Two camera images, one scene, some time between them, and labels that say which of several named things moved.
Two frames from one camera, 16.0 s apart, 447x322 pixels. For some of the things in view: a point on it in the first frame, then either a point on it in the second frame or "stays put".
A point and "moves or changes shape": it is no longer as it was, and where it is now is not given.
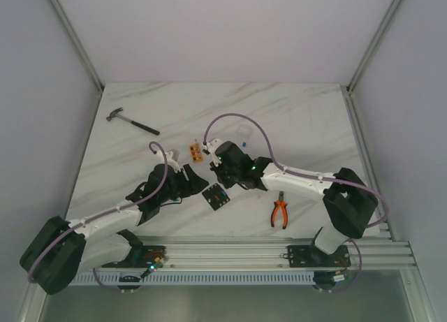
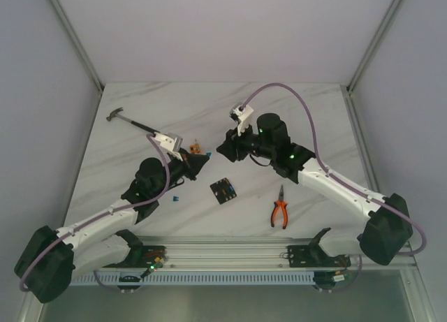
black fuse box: (216, 196) moves or changes shape
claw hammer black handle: (114, 113) stays put
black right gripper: (217, 167) to (233, 144)
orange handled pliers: (280, 202) stays put
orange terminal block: (196, 153) stays put
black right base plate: (311, 256) stays put
